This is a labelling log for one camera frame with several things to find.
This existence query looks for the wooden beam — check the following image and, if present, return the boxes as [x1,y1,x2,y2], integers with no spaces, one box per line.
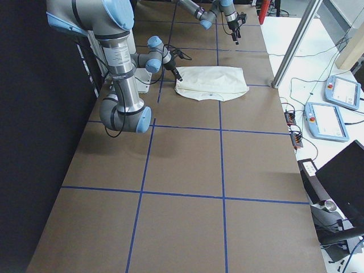
[335,23,363,70]

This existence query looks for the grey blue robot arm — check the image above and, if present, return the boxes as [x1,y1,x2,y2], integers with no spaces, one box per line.
[46,1,182,133]
[177,0,247,45]

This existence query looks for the aluminium frame post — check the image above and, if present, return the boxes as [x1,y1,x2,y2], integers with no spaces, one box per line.
[271,0,323,89]

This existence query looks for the black box with white label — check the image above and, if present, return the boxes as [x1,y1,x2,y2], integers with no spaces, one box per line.
[297,159,317,183]

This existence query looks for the black monitor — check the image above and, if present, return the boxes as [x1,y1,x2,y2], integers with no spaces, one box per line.
[316,140,363,226]

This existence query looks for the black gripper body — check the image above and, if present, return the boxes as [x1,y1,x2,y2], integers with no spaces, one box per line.
[226,11,247,31]
[163,51,176,71]

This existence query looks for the orange black connector block far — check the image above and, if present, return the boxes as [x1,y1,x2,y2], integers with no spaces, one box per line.
[284,110,296,126]

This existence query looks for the black pendant cables on desk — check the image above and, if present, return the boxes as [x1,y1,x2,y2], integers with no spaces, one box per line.
[267,11,364,126]

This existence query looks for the monitor stand with metal knob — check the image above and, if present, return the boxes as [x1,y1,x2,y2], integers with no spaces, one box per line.
[301,170,364,264]

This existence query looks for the teach pendant tablet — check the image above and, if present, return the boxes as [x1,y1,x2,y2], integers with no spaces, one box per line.
[324,75,361,110]
[304,102,349,142]

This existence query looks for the cream cat print t-shirt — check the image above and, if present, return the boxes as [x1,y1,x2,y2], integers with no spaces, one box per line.
[175,66,249,102]

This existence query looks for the orange black connector block near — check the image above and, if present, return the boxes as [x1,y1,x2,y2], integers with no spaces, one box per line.
[290,131,303,150]

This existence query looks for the orange black connector block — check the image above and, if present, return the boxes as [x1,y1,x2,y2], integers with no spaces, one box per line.
[290,131,303,150]
[284,110,296,126]

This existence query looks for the near teach pendant tablet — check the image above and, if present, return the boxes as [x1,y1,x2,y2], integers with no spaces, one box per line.
[304,102,349,142]

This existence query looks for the red cylinder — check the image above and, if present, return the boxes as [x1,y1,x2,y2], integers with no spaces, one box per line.
[258,0,271,25]

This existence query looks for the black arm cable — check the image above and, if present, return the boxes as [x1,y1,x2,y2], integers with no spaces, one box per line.
[76,42,193,139]
[220,11,237,36]

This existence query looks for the far teach pendant tablet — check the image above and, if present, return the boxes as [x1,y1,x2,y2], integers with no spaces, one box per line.
[324,75,361,110]

